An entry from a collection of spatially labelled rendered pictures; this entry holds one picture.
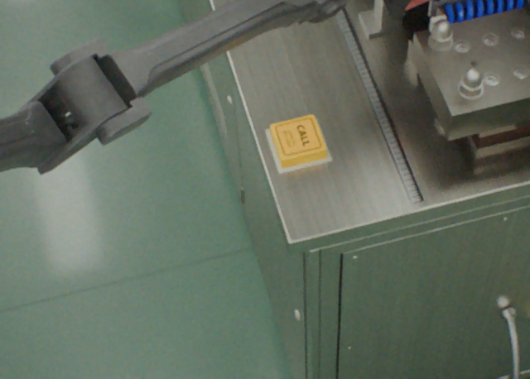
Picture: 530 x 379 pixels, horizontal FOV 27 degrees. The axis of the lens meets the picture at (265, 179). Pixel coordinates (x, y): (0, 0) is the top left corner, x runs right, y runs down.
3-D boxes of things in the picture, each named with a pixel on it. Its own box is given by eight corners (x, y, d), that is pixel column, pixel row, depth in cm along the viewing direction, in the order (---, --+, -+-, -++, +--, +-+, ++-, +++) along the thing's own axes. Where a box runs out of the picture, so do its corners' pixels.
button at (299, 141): (269, 133, 169) (269, 123, 167) (314, 122, 170) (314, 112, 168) (281, 170, 165) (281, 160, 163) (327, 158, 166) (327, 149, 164)
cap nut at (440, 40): (424, 35, 161) (426, 15, 158) (447, 30, 162) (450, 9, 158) (432, 54, 160) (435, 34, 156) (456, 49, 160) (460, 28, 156)
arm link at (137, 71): (111, 132, 123) (56, 54, 123) (94, 152, 127) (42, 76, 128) (360, -1, 148) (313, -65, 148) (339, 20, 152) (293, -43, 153)
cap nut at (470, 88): (453, 83, 156) (456, 63, 153) (478, 77, 157) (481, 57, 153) (462, 103, 154) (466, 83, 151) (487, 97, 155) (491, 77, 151)
